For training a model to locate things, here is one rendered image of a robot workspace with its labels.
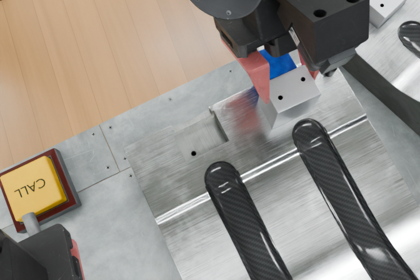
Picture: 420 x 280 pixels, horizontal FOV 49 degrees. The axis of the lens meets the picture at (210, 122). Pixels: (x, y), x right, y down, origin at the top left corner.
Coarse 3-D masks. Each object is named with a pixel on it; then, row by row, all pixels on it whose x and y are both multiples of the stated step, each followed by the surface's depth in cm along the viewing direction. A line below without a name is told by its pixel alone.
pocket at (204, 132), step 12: (192, 120) 53; (204, 120) 53; (216, 120) 53; (180, 132) 53; (192, 132) 53; (204, 132) 53; (216, 132) 53; (180, 144) 53; (192, 144) 53; (204, 144) 53; (216, 144) 53; (192, 156) 53
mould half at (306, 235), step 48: (240, 96) 52; (336, 96) 51; (144, 144) 50; (240, 144) 50; (288, 144) 50; (336, 144) 50; (144, 192) 49; (192, 192) 49; (288, 192) 49; (384, 192) 49; (192, 240) 48; (288, 240) 48; (336, 240) 48
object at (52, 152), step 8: (48, 152) 58; (32, 160) 57; (56, 160) 57; (16, 168) 57; (56, 168) 57; (0, 176) 57; (64, 176) 57; (0, 184) 57; (64, 184) 57; (72, 200) 56; (8, 208) 56; (56, 208) 56; (64, 208) 56; (40, 216) 56; (48, 216) 56; (16, 224) 55
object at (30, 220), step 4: (28, 212) 44; (32, 212) 44; (24, 216) 44; (28, 216) 44; (32, 216) 44; (24, 220) 44; (28, 220) 44; (32, 220) 44; (36, 220) 44; (24, 224) 44; (28, 224) 43; (32, 224) 43; (36, 224) 44; (28, 228) 43; (32, 228) 43; (36, 228) 44; (40, 228) 44; (28, 232) 43; (32, 232) 43; (36, 232) 43
